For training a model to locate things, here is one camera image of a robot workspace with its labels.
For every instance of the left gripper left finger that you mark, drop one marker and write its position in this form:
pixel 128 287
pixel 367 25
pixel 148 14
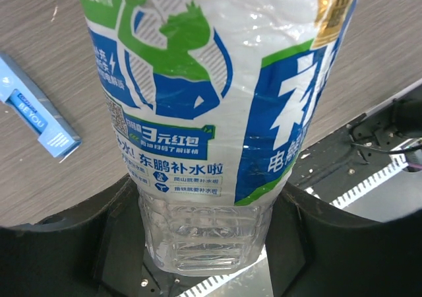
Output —
pixel 94 248

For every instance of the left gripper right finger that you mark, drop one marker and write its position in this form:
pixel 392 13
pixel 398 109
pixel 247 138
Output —
pixel 346 250

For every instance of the blue toothbrush box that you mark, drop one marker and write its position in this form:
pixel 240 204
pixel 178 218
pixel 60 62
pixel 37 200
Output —
pixel 24 96

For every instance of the small blue-label water bottle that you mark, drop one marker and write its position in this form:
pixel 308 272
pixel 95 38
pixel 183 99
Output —
pixel 210 102

